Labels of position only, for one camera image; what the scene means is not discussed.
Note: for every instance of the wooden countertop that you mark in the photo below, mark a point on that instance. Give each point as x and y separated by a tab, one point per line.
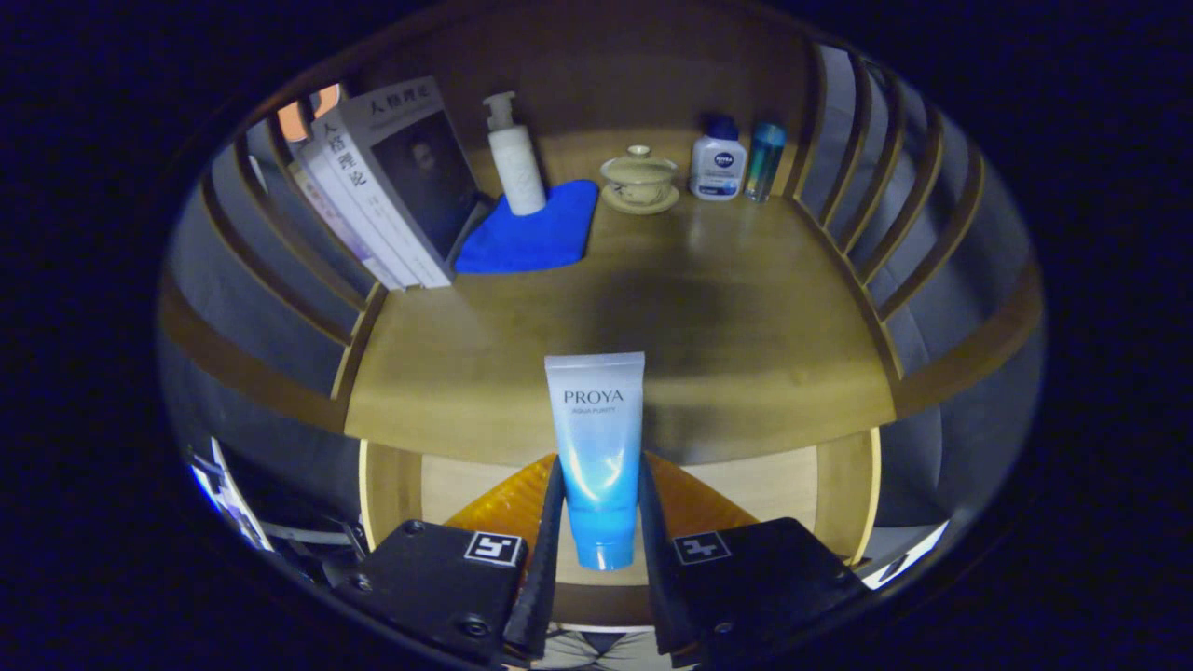
727	326

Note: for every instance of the person's grey trousers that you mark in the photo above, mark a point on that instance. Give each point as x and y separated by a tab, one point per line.
578	652

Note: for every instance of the white lotion bottle blue cap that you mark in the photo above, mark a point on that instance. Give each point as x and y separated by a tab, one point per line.
718	163

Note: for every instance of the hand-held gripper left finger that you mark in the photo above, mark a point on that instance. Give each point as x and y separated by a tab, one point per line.
550	578

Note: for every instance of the plain white book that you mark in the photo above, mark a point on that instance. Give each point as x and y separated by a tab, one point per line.
373	233

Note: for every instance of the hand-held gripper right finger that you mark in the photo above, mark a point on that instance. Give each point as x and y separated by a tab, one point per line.
652	578

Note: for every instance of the white book with dark cover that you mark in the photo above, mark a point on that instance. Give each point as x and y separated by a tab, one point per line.
419	168

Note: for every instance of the white device stand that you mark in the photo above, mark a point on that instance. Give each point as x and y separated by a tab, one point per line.
224	494

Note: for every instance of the beige lidded teacup with saucer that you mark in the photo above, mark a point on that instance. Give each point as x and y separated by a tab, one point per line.
639	177

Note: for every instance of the teal cylindrical bottle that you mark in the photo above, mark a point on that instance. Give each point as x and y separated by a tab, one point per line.
764	163

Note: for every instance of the blue and white tube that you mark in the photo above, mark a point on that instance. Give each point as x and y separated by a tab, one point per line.
596	447

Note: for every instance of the wooden cabinet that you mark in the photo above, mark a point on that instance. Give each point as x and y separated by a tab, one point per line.
596	84

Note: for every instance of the blue cloth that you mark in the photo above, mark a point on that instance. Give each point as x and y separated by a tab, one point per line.
531	238

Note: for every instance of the white pump bottle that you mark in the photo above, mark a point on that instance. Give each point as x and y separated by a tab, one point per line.
517	168

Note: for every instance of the pale purple book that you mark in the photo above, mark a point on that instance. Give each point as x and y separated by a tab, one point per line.
350	233

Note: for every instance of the wooden drawer with black knob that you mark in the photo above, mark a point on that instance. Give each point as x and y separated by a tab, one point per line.
774	485

